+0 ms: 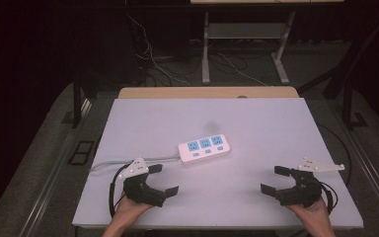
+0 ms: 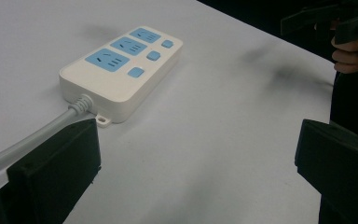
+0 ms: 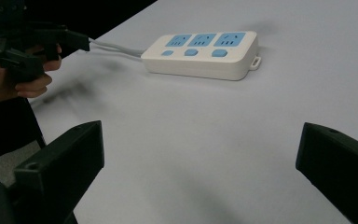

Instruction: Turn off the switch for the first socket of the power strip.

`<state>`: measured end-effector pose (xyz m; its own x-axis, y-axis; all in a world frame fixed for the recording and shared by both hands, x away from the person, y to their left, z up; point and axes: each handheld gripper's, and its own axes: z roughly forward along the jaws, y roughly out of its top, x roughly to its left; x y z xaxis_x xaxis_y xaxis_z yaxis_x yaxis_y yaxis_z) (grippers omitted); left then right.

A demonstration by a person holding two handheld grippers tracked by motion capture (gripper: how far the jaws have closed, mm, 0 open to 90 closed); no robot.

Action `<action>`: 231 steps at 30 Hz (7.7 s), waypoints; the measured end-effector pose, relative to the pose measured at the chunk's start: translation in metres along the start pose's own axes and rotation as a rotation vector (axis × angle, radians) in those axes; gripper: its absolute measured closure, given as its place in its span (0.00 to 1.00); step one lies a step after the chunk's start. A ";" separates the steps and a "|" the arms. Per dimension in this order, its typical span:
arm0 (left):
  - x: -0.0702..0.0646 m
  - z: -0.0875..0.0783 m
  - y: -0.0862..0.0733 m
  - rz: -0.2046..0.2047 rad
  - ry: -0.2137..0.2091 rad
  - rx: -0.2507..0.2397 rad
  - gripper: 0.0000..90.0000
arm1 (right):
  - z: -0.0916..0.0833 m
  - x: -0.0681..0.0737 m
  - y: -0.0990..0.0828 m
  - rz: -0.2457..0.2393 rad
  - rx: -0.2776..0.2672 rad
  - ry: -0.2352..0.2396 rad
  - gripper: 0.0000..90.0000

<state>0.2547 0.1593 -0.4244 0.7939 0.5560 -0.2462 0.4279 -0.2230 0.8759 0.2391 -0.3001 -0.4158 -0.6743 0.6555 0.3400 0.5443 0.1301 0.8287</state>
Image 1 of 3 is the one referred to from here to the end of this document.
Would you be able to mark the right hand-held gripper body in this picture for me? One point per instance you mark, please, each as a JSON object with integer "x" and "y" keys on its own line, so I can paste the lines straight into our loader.
{"x": 304, "y": 191}

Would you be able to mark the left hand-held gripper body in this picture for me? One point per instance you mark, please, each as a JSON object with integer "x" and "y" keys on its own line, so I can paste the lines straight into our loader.
{"x": 141, "y": 192}

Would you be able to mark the white and blue power strip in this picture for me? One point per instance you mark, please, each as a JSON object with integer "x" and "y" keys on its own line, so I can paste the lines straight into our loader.
{"x": 204, "y": 148}

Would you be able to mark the person's left hand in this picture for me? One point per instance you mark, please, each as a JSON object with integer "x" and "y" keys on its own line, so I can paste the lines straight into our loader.
{"x": 130, "y": 210}

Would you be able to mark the person's right hand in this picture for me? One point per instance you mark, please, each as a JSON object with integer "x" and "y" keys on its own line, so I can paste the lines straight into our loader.
{"x": 314, "y": 214}

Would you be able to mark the white table board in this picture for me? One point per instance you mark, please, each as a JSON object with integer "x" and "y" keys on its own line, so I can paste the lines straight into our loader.
{"x": 250, "y": 138}

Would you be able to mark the black floor socket plate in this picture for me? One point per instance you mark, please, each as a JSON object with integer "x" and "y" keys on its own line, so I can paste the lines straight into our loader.
{"x": 81, "y": 152}

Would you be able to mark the wooden table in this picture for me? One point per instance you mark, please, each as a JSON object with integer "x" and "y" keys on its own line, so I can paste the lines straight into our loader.
{"x": 207, "y": 92}

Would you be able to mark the black metal stand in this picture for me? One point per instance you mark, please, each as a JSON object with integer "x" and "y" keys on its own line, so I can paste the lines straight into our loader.
{"x": 348, "y": 98}
{"x": 76, "y": 102}

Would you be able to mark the metal floor rail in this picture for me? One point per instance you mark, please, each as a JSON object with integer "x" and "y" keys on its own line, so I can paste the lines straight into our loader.
{"x": 51, "y": 184}
{"x": 370, "y": 168}

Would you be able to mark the white metal frame desk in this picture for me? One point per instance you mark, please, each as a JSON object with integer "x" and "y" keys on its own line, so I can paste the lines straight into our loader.
{"x": 243, "y": 31}

